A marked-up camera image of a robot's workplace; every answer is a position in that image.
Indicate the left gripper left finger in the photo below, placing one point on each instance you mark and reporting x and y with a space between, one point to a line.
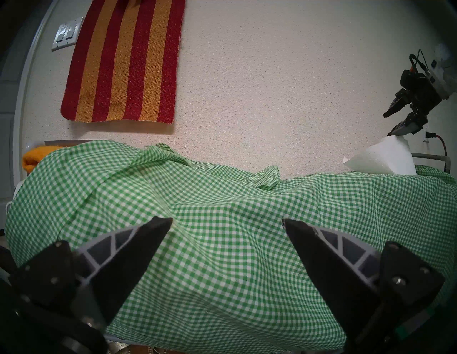
117 271

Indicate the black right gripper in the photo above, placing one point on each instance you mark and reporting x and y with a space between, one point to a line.
421 91

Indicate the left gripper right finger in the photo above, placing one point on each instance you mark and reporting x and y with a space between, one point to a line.
332 278

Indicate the white paper roll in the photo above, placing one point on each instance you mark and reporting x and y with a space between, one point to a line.
385 157

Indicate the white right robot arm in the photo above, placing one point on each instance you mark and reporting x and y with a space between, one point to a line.
444 71

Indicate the grey metal shoe rack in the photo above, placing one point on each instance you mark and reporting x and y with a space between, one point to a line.
428 155

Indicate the green checked cloth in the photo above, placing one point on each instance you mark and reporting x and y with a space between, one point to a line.
228 249

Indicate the orange folded towel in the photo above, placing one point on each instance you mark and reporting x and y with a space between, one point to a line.
39 157

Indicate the white panel door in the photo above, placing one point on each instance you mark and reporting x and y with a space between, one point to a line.
5 160

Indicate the white wall outlet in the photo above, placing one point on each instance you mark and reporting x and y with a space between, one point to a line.
426 140

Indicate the red orange striped wall hanging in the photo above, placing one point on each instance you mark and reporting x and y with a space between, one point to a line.
125 64

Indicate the white light switch plate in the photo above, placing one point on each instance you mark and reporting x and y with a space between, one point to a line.
68 34

